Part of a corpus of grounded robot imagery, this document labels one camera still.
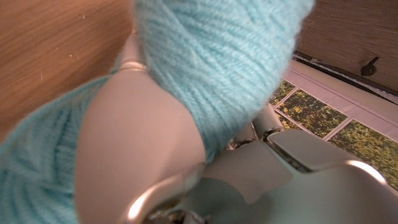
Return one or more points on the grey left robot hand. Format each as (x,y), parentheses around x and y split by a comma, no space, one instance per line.
(133,149)

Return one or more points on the teal yarn skein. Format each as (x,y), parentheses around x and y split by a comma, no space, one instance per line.
(217,62)

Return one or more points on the printed forest window backdrop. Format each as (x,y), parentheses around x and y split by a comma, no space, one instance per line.
(311,113)

